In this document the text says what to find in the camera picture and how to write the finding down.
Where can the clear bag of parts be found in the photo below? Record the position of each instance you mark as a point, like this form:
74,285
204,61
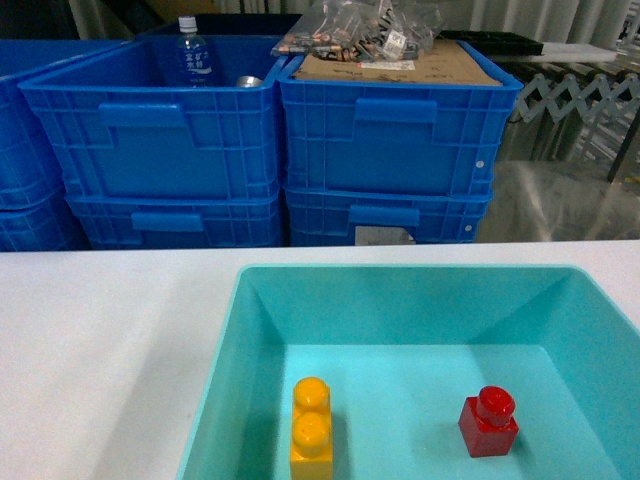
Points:
363,31

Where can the black tray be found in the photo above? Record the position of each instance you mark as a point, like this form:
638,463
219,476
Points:
495,42

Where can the blue crate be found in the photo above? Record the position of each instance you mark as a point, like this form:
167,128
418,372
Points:
421,139
29,168
330,218
124,123
143,223
47,226

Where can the silver can top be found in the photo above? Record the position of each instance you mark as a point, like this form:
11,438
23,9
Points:
248,81

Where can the blue crate far left upper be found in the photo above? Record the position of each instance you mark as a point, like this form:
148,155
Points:
29,168

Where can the water bottle blue label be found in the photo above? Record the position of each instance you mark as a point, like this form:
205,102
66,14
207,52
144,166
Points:
193,55

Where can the blue crate upper right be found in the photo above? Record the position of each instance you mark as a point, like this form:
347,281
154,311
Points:
421,139

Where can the blue crate far left lower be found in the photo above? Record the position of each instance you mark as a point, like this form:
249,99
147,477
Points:
47,226

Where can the yellow two-stud block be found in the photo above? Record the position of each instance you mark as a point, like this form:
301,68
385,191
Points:
311,446

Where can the blue crate lower right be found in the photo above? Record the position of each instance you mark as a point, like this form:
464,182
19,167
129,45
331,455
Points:
330,218

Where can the grey accordion conveyor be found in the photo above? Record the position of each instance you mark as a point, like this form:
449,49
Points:
566,93

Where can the brown cardboard sheet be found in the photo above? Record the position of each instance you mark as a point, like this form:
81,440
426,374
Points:
447,63

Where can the teal plastic bin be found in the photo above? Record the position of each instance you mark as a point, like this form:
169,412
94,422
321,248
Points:
401,348

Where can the red single-stud block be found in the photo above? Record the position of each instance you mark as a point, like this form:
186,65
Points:
487,423

